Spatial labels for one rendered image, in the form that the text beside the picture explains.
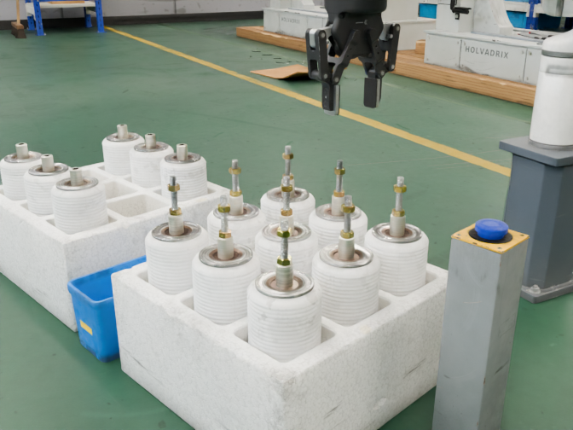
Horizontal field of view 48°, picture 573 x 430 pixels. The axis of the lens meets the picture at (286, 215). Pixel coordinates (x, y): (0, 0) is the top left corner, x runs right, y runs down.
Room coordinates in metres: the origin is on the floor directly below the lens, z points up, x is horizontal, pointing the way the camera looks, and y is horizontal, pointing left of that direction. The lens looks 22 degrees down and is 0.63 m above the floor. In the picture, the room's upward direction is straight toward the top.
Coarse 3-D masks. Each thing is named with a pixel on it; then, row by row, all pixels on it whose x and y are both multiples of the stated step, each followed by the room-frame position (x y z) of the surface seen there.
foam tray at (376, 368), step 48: (144, 288) 0.85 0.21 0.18; (192, 288) 0.85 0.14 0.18; (432, 288) 0.85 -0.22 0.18; (144, 336) 0.84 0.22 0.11; (192, 336) 0.75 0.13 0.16; (240, 336) 0.74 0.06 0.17; (336, 336) 0.72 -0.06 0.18; (384, 336) 0.75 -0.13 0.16; (432, 336) 0.84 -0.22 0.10; (144, 384) 0.85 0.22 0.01; (192, 384) 0.75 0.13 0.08; (240, 384) 0.68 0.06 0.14; (288, 384) 0.63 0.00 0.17; (336, 384) 0.69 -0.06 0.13; (384, 384) 0.76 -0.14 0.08; (432, 384) 0.85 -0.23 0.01
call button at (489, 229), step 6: (480, 222) 0.75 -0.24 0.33; (486, 222) 0.75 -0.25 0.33; (492, 222) 0.75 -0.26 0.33; (498, 222) 0.75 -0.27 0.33; (480, 228) 0.73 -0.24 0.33; (486, 228) 0.73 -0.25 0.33; (492, 228) 0.73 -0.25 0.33; (498, 228) 0.73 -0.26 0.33; (504, 228) 0.73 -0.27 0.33; (480, 234) 0.74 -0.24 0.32; (486, 234) 0.72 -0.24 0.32; (492, 234) 0.72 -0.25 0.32; (498, 234) 0.72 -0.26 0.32; (504, 234) 0.72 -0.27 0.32
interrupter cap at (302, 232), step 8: (272, 224) 0.92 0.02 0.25; (296, 224) 0.92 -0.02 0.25; (304, 224) 0.92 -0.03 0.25; (264, 232) 0.89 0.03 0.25; (272, 232) 0.89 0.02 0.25; (296, 232) 0.90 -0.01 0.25; (304, 232) 0.89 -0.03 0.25; (272, 240) 0.87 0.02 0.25; (280, 240) 0.86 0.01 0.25; (288, 240) 0.86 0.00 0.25; (296, 240) 0.86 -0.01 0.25
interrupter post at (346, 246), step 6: (342, 240) 0.81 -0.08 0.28; (348, 240) 0.80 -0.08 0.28; (354, 240) 0.81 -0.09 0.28; (342, 246) 0.81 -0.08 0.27; (348, 246) 0.80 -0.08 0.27; (354, 246) 0.81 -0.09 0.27; (342, 252) 0.81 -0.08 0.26; (348, 252) 0.80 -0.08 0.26; (354, 252) 0.81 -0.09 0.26; (342, 258) 0.80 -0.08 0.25; (348, 258) 0.80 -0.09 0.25
